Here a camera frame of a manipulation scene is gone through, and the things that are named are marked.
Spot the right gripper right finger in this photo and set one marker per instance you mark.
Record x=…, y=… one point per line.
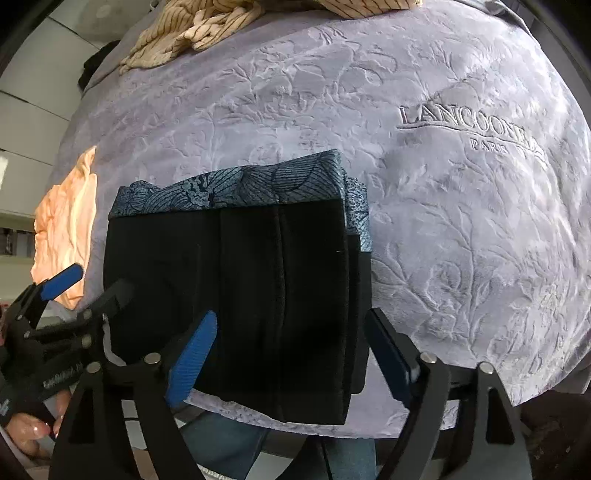
x=487, y=441

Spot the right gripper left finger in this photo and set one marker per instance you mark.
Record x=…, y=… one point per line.
x=93, y=441

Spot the dark blue-black pants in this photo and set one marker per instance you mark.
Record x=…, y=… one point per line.
x=279, y=253

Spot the person's left hand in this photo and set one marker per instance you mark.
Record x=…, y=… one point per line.
x=25, y=431

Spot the person's blue jeans leg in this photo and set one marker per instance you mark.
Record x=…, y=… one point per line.
x=227, y=449

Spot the orange peach garment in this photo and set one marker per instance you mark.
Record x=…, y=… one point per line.
x=64, y=220

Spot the lavender embossed bedspread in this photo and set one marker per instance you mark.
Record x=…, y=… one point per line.
x=475, y=154

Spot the black item beside bed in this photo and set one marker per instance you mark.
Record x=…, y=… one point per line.
x=91, y=65

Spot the beige striped garment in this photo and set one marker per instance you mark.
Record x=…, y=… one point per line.
x=200, y=24

